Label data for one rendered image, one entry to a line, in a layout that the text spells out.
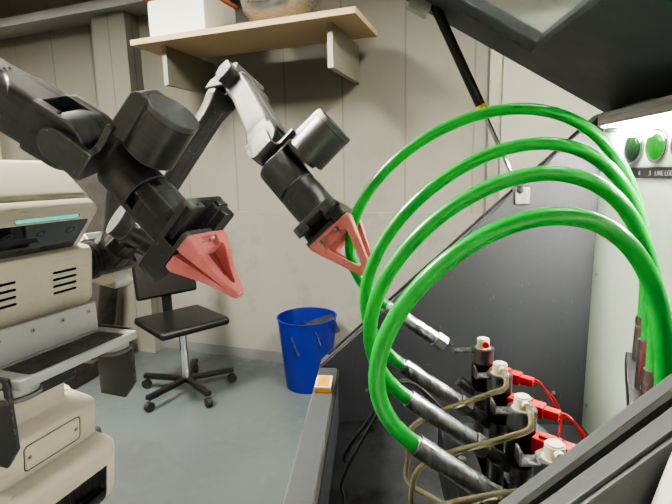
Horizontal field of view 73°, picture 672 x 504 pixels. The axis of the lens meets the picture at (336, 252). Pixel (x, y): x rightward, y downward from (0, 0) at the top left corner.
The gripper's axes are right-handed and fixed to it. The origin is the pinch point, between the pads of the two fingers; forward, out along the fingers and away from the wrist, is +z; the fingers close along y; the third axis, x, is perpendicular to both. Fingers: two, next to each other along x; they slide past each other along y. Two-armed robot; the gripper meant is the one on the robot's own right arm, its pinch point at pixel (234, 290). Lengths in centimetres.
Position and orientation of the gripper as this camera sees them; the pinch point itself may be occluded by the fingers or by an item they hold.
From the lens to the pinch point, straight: 50.6
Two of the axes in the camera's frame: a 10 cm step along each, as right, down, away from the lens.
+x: 3.4, -1.6, 9.3
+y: 6.4, -6.9, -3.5
